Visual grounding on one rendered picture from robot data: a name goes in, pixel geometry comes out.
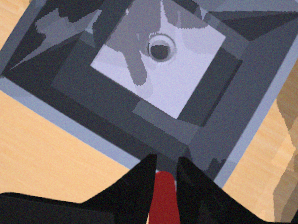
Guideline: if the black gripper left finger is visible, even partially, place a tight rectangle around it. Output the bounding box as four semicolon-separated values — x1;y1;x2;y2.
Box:
0;154;157;224

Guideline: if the dark grey open box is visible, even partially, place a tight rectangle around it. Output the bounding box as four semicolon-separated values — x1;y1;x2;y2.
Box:
0;0;298;188

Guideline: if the pale lavender square plate with hole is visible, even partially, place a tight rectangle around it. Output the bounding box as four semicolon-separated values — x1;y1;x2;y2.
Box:
90;0;226;119

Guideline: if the red peg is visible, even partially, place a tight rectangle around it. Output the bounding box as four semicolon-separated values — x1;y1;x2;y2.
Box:
148;171;181;224

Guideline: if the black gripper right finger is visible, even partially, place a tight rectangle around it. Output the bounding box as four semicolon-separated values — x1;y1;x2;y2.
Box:
176;157;298;224

